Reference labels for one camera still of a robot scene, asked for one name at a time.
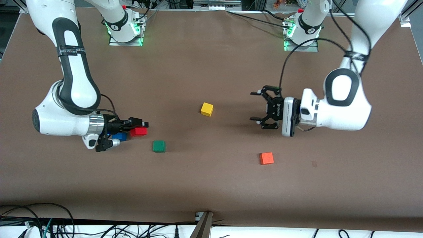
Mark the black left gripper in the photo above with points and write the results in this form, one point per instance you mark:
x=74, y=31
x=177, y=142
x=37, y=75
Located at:
x=276, y=111

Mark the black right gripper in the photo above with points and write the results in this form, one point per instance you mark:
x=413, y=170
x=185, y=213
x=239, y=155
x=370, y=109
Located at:
x=114, y=126

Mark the red cube block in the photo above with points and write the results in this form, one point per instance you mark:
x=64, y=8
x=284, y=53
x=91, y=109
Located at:
x=138, y=132

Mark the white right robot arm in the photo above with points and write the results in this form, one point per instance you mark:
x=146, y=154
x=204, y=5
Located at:
x=59, y=122

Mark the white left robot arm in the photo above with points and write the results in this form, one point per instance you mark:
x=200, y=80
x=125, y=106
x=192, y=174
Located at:
x=343, y=112

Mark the blue cube block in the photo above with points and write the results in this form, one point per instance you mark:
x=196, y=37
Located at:
x=119, y=136

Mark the green cube block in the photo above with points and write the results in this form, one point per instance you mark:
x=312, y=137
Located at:
x=159, y=146

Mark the orange cube block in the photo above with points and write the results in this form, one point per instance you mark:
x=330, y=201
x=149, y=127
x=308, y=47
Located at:
x=266, y=158

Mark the yellow cube block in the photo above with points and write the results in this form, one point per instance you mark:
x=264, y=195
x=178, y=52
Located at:
x=207, y=109

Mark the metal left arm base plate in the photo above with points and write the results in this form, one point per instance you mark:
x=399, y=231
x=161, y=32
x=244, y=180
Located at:
x=310, y=49

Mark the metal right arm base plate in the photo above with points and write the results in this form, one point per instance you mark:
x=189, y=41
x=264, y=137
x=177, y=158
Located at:
x=115, y=44

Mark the aluminium table edge bracket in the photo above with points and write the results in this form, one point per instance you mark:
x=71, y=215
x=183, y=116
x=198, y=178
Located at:
x=203, y=228

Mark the aluminium corner bracket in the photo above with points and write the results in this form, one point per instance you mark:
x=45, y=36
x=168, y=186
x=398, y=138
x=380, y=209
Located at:
x=23, y=9
x=404, y=19

